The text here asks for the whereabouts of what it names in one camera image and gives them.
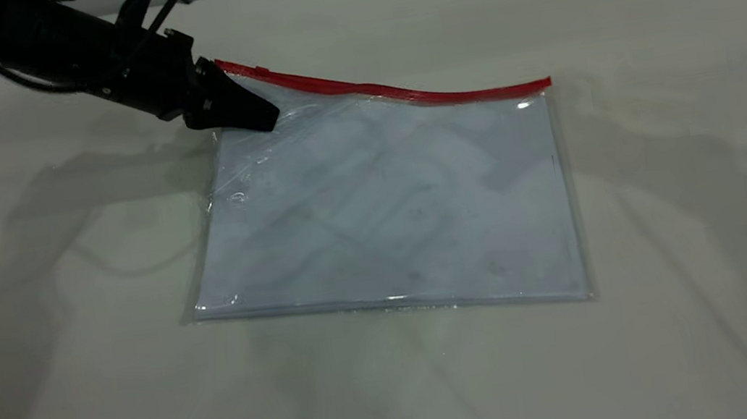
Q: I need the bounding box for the clear plastic zip bag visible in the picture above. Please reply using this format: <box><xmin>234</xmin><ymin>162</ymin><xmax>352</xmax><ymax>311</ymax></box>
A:
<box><xmin>148</xmin><ymin>12</ymin><xmax>596</xmax><ymax>357</ymax></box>

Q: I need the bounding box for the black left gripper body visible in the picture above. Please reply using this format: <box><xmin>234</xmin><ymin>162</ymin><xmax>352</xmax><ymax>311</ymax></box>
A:
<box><xmin>97</xmin><ymin>23</ymin><xmax>215</xmax><ymax>130</ymax></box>

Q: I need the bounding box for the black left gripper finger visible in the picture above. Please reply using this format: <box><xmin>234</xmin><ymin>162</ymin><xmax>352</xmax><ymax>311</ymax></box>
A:
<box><xmin>176</xmin><ymin>47</ymin><xmax>283</xmax><ymax>144</ymax></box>

